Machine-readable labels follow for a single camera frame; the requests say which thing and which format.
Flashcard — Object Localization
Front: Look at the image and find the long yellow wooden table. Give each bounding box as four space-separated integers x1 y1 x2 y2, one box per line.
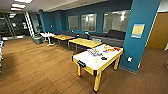
67 37 103 54
52 34 77 47

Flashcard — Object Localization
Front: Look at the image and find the colourful game box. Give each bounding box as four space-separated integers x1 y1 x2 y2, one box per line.
86 48 104 57

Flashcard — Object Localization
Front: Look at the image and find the yellow air hockey puck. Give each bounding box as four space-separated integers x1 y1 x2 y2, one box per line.
93 58 100 64

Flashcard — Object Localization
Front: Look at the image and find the dark grey sofa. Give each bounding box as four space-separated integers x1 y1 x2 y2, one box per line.
54 30 90 40
89 28 130 48

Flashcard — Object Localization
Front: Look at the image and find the yellow air hockey table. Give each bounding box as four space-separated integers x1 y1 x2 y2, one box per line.
71 43 125 93

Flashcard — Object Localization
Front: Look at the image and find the black air hockey striker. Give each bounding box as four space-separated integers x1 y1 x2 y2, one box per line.
100 56 108 61

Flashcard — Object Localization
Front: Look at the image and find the small white table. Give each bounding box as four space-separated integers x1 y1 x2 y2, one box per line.
39 31 57 47

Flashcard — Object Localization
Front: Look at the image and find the white pillar outlet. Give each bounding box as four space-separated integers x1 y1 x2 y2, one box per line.
127 56 133 63

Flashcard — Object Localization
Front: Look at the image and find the grey waste bin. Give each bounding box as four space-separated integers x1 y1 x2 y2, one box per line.
32 35 44 45

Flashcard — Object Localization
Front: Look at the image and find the light wooden door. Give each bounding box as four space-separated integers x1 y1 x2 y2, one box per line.
145 20 168 51

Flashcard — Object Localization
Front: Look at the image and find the ceiling light panel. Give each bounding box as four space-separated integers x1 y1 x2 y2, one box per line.
14 0 34 4
11 3 27 9

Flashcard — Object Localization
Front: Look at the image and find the glass wall window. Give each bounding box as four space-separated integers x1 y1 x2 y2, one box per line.
67 15 81 32
102 9 131 35
81 12 98 33

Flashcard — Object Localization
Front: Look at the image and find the yellow framed wall notice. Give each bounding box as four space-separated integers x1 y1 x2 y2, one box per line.
130 23 146 40

